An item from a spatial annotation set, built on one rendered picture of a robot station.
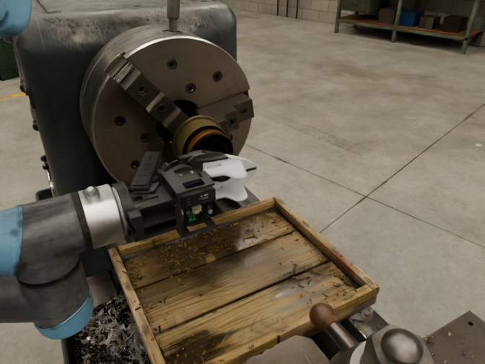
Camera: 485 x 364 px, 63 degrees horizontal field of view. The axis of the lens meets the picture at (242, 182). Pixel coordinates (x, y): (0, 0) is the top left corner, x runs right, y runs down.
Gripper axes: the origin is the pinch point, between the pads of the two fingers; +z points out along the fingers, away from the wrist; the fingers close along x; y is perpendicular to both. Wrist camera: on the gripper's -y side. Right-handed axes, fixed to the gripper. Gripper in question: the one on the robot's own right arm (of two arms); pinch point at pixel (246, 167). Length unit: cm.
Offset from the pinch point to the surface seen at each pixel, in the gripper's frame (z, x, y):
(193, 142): -6.0, 3.0, -6.0
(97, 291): -24, -54, -41
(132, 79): -11.6, 11.1, -16.2
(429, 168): 206, -107, -102
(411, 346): -11.3, 10.8, 38.8
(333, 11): 509, -86, -573
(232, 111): 4.6, 3.6, -13.4
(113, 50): -11.9, 13.6, -25.9
